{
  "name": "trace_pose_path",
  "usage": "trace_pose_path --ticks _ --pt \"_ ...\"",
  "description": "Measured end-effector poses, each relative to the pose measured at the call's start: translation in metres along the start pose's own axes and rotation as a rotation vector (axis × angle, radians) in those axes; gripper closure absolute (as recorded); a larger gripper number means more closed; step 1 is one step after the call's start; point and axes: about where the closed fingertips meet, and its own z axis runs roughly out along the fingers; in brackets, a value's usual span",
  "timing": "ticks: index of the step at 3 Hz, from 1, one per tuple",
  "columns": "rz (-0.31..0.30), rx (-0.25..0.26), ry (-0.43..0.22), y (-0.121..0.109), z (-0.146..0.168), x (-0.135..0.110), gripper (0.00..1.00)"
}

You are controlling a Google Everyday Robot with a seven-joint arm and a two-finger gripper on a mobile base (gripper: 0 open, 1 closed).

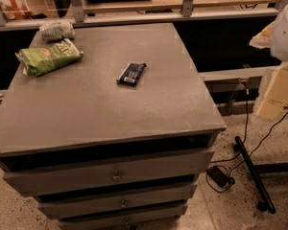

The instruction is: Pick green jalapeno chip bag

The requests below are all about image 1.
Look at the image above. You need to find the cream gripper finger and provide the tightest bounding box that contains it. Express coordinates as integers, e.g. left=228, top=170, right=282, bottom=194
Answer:
left=255, top=64, right=288, bottom=121

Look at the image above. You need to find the green jalapeno chip bag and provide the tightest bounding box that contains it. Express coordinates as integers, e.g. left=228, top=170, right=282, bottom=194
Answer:
left=15, top=38, right=84, bottom=77

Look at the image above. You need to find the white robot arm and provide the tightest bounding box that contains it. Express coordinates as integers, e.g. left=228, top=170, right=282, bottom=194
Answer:
left=255, top=4, right=288, bottom=121

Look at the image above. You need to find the crumpled white green bag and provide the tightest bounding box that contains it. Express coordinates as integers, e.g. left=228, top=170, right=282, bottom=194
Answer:
left=39, top=22, right=75, bottom=41

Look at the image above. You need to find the orange white bag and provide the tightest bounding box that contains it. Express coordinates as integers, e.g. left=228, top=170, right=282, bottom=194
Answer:
left=0, top=0, right=32, bottom=20

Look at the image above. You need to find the black power adapter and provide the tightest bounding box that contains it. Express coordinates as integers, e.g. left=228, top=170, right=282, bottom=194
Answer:
left=207, top=166, right=228, bottom=187

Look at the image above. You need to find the black floor stand bar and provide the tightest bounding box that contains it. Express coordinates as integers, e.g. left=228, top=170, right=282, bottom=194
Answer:
left=234, top=136, right=276, bottom=214

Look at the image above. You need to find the dark blue snack bar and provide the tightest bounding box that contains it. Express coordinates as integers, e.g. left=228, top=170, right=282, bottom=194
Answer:
left=116, top=63, right=147, bottom=86

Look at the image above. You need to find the middle grey drawer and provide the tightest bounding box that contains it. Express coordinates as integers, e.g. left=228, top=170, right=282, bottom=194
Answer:
left=38, top=182, right=197, bottom=219

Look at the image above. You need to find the grey drawer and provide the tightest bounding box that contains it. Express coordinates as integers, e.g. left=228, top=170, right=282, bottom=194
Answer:
left=38, top=182, right=197, bottom=219
left=59, top=202, right=187, bottom=230
left=4, top=148, right=214, bottom=196

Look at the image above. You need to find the grey drawer cabinet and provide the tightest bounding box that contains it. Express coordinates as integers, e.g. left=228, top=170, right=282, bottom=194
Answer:
left=0, top=22, right=228, bottom=230

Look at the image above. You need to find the bottom grey drawer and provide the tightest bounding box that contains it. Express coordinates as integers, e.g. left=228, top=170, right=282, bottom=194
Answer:
left=59, top=202, right=187, bottom=230

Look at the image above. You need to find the top grey drawer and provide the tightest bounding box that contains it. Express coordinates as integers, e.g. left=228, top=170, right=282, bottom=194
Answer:
left=4, top=148, right=214, bottom=196

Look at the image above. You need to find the metal railing frame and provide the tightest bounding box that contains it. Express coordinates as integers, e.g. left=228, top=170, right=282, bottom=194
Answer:
left=0, top=0, right=288, bottom=31

